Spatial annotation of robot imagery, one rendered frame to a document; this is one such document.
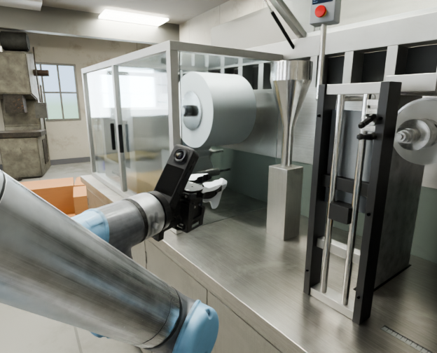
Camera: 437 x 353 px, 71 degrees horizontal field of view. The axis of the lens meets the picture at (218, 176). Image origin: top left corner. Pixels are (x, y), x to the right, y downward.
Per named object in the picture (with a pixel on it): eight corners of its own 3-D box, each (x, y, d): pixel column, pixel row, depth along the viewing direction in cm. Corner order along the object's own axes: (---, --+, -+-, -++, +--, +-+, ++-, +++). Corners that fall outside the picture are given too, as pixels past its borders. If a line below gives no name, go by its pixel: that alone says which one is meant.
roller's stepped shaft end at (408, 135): (389, 143, 62) (391, 127, 61) (403, 141, 65) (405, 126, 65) (405, 146, 59) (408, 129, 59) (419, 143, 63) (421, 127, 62)
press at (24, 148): (65, 177, 579) (46, 25, 516) (-16, 187, 516) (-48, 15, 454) (58, 165, 690) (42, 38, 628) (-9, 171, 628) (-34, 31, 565)
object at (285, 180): (256, 232, 122) (261, 80, 108) (281, 224, 130) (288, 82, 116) (283, 245, 111) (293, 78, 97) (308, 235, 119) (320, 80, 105)
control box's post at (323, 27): (314, 98, 91) (319, 24, 86) (318, 98, 92) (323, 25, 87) (318, 98, 90) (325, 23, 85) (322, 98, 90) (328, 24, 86)
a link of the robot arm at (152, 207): (115, 192, 50) (153, 207, 46) (136, 185, 54) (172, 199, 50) (115, 233, 53) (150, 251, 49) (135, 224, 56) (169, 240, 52)
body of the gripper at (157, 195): (176, 211, 66) (134, 231, 57) (180, 174, 64) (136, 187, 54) (206, 223, 63) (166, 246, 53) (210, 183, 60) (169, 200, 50)
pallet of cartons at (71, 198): (131, 206, 421) (129, 171, 409) (146, 232, 340) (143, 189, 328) (15, 222, 366) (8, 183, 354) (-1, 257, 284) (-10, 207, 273)
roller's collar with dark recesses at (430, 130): (393, 148, 67) (398, 118, 66) (406, 146, 71) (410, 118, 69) (426, 152, 62) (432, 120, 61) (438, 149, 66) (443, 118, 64)
